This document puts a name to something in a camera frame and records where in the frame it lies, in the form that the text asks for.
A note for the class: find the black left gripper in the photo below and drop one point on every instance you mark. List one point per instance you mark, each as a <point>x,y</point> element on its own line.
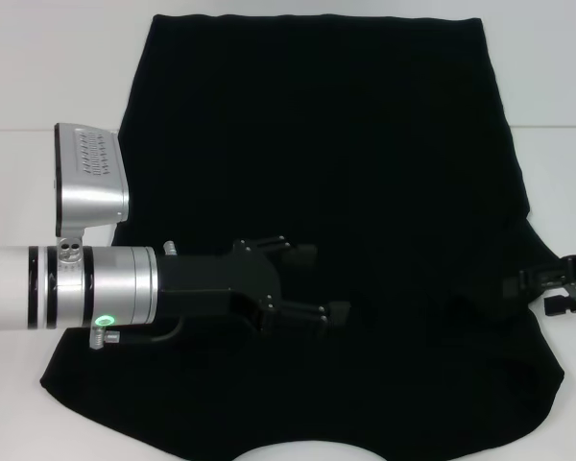
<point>211,283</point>

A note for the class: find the black shirt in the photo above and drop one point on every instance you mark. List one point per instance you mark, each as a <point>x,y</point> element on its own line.
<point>365,168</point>

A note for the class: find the silver connector stub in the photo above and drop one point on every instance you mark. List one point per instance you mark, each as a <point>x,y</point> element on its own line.
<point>170,249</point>

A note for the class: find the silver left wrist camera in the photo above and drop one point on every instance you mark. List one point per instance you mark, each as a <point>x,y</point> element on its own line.
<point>91,197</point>

